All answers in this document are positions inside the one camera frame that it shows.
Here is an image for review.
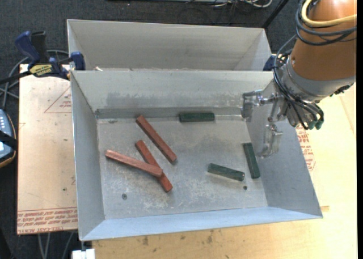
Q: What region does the dark green flat block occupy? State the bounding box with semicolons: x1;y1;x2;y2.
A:
178;112;216;124
207;163;246;182
242;142;261;180

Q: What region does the red-brown flat block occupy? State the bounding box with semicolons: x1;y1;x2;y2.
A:
104;149;164;179
134;139;174;193
135;114;178;165

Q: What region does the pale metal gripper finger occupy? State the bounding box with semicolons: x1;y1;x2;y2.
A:
240;90;259;123
257;123;284;159

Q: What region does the grey metal bin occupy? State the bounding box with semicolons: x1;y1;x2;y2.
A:
66;19;323;241

